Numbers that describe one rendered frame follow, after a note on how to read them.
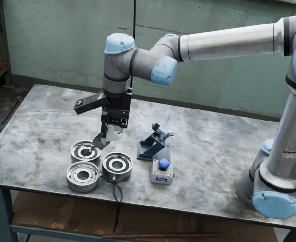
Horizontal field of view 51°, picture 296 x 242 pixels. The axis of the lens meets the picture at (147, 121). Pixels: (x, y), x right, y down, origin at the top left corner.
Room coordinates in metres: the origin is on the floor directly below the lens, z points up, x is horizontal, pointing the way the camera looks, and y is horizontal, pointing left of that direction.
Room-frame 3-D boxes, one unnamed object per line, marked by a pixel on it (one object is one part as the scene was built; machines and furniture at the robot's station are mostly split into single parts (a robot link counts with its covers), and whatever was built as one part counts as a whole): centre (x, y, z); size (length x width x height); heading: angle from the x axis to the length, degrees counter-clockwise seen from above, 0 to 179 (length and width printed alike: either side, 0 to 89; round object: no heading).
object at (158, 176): (0.77, -0.09, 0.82); 0.08 x 0.07 x 0.05; 94
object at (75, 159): (0.78, 0.19, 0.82); 0.10 x 0.10 x 0.04
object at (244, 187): (0.77, -0.43, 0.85); 0.15 x 0.15 x 0.10
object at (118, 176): (0.75, 0.07, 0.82); 0.10 x 0.10 x 0.04
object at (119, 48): (0.76, 0.11, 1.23); 0.09 x 0.08 x 0.11; 77
